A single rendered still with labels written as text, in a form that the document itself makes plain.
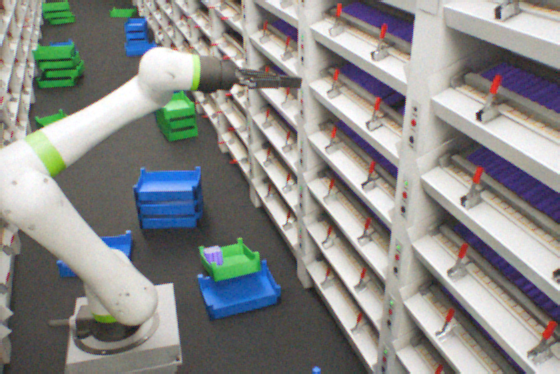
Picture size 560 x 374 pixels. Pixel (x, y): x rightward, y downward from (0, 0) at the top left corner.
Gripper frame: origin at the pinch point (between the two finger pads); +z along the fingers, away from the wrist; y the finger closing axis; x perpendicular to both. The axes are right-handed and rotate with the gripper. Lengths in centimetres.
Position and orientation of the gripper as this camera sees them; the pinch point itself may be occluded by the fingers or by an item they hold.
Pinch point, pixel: (289, 81)
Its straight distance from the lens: 150.7
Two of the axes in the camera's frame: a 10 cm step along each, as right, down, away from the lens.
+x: 2.0, -8.8, -4.2
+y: 3.6, 4.7, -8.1
